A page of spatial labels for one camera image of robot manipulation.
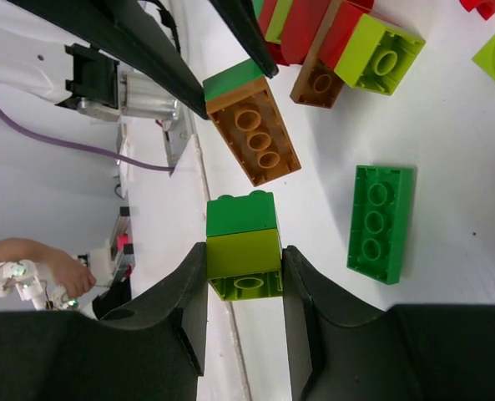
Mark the brown long lego plate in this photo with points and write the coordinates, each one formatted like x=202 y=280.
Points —
x=250 y=123

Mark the small red arch lego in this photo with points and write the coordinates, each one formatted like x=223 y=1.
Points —
x=485 y=9

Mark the lime rounded lego brick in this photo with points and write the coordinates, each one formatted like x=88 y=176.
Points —
x=277 y=22

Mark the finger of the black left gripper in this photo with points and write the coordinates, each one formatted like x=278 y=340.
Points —
x=124 y=30
x=239 y=16

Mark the lime square lego brick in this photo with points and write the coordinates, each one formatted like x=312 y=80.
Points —
x=245 y=266

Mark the green rounded lego brick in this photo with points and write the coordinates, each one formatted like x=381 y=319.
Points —
x=231 y=78

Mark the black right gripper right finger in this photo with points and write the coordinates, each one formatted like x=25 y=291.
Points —
x=342 y=348

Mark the tan thin lego plate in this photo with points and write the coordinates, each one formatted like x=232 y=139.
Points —
x=316 y=85

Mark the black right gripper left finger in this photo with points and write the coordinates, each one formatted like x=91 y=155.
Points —
x=151 y=348

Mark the red lego brick mid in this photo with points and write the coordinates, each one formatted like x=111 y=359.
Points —
x=347 y=17

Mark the person hand in background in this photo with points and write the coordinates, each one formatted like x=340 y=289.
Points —
x=66 y=271

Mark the lime lego brick mid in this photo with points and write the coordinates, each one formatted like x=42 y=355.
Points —
x=378 y=55

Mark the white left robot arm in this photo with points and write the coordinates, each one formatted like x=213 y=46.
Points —
x=105 y=59

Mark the green long lego brick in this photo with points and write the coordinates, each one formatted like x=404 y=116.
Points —
x=381 y=211

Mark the green square lego brick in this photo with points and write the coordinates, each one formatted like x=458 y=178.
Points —
x=228 y=215

